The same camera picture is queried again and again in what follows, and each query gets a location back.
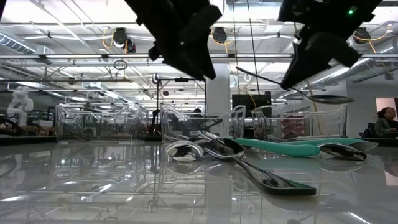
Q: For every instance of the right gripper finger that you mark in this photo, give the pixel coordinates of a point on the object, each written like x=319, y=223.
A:
x=306, y=62

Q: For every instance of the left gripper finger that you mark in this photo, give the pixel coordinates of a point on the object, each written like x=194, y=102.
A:
x=196, y=62

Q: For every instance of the metal spoon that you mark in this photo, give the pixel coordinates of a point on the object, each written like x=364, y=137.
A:
x=331, y=99

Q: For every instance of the person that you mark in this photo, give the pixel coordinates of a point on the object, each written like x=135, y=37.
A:
x=387, y=123
x=197, y=111

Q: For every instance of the clear plastic bin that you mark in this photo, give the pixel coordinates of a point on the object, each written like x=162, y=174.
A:
x=102, y=121
x=329, y=121
x=174, y=121

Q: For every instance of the red box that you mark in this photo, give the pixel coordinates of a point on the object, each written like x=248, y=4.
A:
x=293, y=126

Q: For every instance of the black monitor screen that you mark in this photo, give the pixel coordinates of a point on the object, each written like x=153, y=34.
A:
x=248, y=101

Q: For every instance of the white robot statue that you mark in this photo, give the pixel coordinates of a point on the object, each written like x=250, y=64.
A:
x=20, y=105

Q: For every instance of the black metal frame stand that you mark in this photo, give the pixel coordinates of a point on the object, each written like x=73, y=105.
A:
x=182, y=79

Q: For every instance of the silver ventilation duct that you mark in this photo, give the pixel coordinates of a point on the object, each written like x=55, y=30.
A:
x=367, y=67
x=15, y=45

